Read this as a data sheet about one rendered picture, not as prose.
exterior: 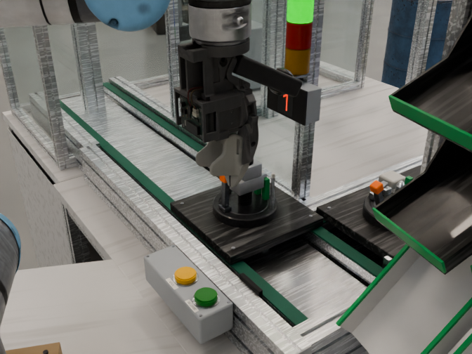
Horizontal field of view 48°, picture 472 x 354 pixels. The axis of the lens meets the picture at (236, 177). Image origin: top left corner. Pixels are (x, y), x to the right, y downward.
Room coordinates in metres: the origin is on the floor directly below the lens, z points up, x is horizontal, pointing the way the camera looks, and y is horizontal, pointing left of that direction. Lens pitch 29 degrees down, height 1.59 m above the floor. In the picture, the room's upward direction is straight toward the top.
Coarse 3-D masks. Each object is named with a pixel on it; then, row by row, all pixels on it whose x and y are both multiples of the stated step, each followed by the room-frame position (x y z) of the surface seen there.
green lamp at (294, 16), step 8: (288, 0) 1.04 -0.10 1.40; (296, 0) 1.02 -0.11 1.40; (304, 0) 1.02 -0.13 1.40; (312, 0) 1.03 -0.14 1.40; (288, 8) 1.04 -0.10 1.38; (296, 8) 1.02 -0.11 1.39; (304, 8) 1.02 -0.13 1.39; (312, 8) 1.03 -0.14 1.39; (288, 16) 1.03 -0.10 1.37; (296, 16) 1.02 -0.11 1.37; (304, 16) 1.02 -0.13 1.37; (312, 16) 1.03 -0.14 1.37
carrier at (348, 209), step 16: (384, 176) 1.10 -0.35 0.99; (400, 176) 1.10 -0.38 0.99; (352, 192) 1.06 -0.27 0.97; (368, 192) 1.06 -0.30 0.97; (384, 192) 1.01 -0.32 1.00; (320, 208) 0.99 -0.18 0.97; (336, 208) 0.99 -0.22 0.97; (352, 208) 0.99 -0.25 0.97; (368, 208) 0.96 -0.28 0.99; (336, 224) 0.94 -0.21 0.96; (352, 224) 0.93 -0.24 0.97; (368, 224) 0.93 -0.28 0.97; (368, 240) 0.87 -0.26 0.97; (384, 240) 0.87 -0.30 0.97; (400, 240) 0.87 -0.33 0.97; (384, 256) 0.83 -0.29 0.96
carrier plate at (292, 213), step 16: (208, 192) 1.06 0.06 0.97; (176, 208) 0.99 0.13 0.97; (192, 208) 0.99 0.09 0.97; (208, 208) 0.99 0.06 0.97; (288, 208) 0.99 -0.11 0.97; (304, 208) 0.99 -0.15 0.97; (192, 224) 0.93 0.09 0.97; (208, 224) 0.93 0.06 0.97; (224, 224) 0.93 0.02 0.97; (272, 224) 0.93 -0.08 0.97; (288, 224) 0.93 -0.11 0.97; (304, 224) 0.93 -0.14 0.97; (320, 224) 0.95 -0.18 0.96; (208, 240) 0.88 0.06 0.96; (224, 240) 0.87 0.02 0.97; (240, 240) 0.87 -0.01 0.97; (256, 240) 0.87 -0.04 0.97; (272, 240) 0.87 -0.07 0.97; (224, 256) 0.83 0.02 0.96; (240, 256) 0.83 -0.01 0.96
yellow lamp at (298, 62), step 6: (288, 48) 1.03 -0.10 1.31; (288, 54) 1.03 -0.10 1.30; (294, 54) 1.02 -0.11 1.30; (300, 54) 1.02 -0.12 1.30; (306, 54) 1.02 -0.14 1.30; (288, 60) 1.03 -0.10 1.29; (294, 60) 1.02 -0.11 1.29; (300, 60) 1.02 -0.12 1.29; (306, 60) 1.02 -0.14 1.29; (288, 66) 1.03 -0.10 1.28; (294, 66) 1.02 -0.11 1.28; (300, 66) 1.02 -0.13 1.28; (306, 66) 1.02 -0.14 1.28; (294, 72) 1.02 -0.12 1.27; (300, 72) 1.02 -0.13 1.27; (306, 72) 1.03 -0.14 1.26
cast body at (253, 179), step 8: (256, 160) 0.99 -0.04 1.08; (248, 168) 0.96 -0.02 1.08; (256, 168) 0.97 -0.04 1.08; (248, 176) 0.96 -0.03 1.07; (256, 176) 0.97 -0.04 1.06; (264, 176) 1.01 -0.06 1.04; (240, 184) 0.95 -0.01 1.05; (248, 184) 0.96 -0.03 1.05; (256, 184) 0.97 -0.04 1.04; (240, 192) 0.95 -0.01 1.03; (248, 192) 0.96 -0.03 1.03
